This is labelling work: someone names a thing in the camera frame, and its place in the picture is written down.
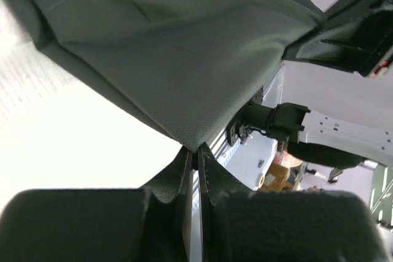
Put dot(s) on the grey t shirt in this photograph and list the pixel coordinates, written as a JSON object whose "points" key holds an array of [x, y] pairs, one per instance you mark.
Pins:
{"points": [[183, 67]]}

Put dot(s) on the aluminium mounting rail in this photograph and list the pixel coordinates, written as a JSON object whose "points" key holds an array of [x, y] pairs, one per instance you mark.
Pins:
{"points": [[254, 114]]}

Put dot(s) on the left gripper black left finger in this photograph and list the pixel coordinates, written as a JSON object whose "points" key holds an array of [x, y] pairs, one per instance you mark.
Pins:
{"points": [[150, 223]]}

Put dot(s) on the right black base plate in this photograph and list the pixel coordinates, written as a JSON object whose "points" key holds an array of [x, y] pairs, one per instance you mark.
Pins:
{"points": [[237, 132]]}

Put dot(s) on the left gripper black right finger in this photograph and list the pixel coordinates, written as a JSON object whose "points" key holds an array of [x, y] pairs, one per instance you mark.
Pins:
{"points": [[240, 224]]}

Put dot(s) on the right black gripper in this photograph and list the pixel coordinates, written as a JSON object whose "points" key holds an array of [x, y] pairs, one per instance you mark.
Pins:
{"points": [[356, 37]]}

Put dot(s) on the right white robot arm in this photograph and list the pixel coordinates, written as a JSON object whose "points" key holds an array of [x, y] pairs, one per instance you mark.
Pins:
{"points": [[317, 138]]}

